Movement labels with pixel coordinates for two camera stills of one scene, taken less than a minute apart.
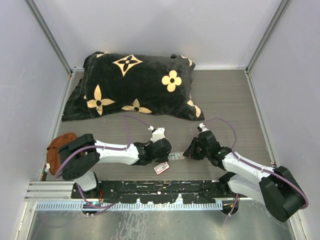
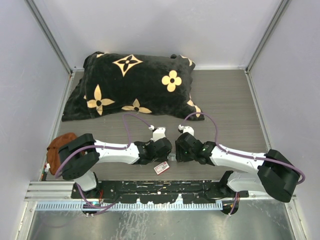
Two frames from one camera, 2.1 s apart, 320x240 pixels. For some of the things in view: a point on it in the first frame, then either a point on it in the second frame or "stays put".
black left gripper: [165, 147] stays put
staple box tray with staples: [176, 155] stays put
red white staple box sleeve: [161, 167] stays put
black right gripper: [195, 147] -> [179, 146]
